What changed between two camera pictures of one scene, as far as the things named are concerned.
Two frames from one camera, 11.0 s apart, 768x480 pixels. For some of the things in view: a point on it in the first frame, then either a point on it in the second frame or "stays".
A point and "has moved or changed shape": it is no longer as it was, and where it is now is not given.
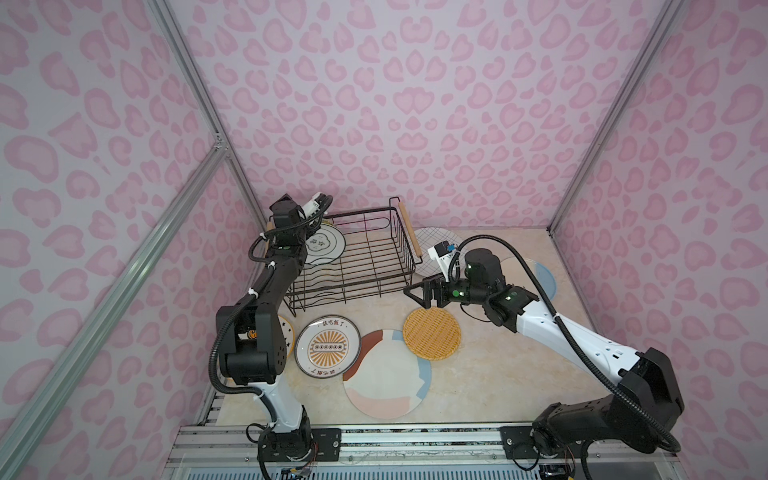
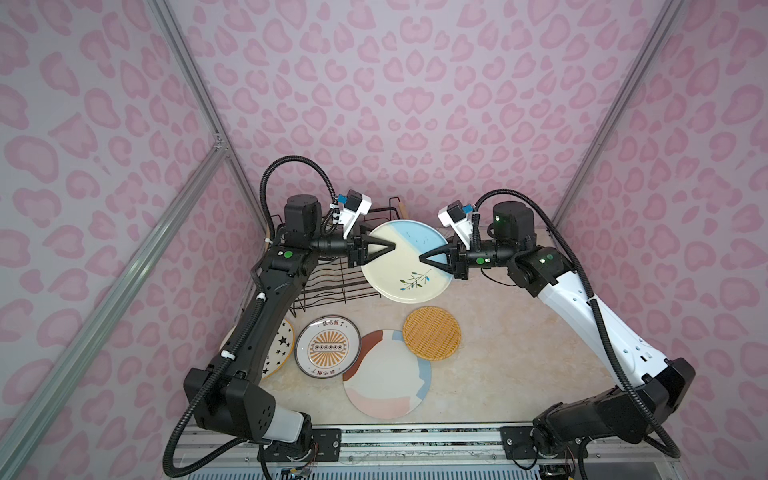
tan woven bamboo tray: (431, 334) stays
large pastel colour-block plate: (390, 381) stays
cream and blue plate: (516, 276) has moved or changed shape
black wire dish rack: (381, 251) stays
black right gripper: (436, 285) -> (463, 264)
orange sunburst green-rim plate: (327, 346) stays
